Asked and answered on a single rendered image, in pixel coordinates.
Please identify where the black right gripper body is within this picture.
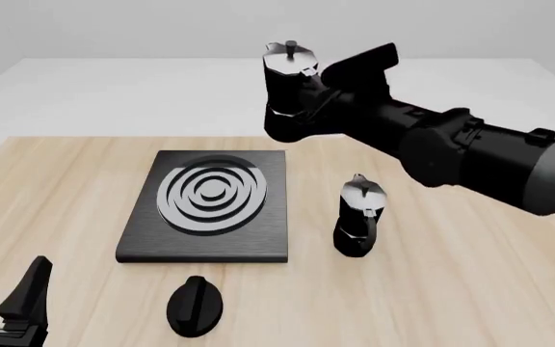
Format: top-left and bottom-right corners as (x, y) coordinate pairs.
(322, 41), (400, 107)

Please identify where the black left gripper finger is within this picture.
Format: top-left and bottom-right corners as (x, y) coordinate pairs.
(0, 254), (53, 327)

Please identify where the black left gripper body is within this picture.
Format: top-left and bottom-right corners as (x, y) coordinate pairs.
(0, 320), (50, 347)

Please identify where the black and silver moka pot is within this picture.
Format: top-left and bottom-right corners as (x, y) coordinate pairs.
(261, 39), (332, 145)
(332, 173), (387, 258)

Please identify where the flat black stove plate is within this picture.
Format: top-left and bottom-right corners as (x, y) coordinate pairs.
(115, 149), (291, 266)

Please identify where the round black stove knob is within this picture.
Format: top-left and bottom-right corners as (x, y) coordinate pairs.
(165, 275), (225, 338)

